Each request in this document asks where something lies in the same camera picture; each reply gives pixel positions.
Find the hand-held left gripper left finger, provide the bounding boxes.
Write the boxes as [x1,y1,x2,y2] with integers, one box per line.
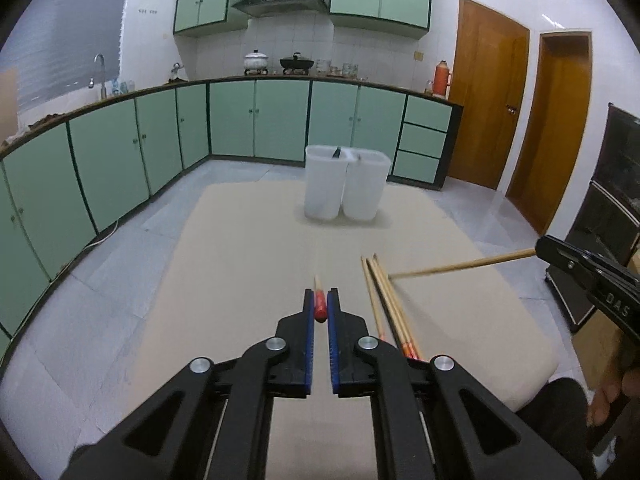
[60,287,316,480]

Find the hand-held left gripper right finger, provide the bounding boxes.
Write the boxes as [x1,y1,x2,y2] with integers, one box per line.
[327,287,587,480]

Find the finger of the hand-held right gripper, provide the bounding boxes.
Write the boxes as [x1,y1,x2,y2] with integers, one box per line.
[535,234,609,282]

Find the red-tipped wooden chopstick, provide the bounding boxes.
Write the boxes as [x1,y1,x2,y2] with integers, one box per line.
[367,258,407,356]
[371,258,415,358]
[373,253,425,362]
[388,249,537,282]
[313,274,327,322]
[360,255,385,340]

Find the white plastic container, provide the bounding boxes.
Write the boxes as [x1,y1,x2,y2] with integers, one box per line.
[304,144,351,221]
[342,148,392,222]

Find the person's right hand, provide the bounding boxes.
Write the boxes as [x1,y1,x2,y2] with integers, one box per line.
[586,369,628,429]

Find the black cabinet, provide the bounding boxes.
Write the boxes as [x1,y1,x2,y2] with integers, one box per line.
[544,102,640,334]

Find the brown wooden door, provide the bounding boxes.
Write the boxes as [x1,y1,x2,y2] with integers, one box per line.
[504,31,594,236]
[446,0,531,191]

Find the person's dark trouser leg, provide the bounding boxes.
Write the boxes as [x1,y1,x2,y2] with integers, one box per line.
[514,377,601,480]

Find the red thermos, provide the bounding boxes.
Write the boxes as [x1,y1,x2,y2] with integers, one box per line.
[432,58,454,99]

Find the group of glass jars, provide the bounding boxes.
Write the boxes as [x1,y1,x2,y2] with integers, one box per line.
[315,58,360,79]

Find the green lower kitchen cabinets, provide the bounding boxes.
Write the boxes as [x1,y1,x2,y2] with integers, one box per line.
[0,77,464,357]

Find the black wok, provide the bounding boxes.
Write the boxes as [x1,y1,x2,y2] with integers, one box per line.
[278,51,316,75]

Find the white cooking pot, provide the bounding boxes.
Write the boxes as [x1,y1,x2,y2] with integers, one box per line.
[243,49,270,76]

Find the chrome faucet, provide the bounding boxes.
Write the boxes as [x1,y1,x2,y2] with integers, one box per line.
[88,53,109,100]

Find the black range hood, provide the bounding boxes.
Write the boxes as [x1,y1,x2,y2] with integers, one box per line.
[230,0,329,17]

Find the grey window blind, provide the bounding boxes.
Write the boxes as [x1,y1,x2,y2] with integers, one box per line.
[0,0,137,127]

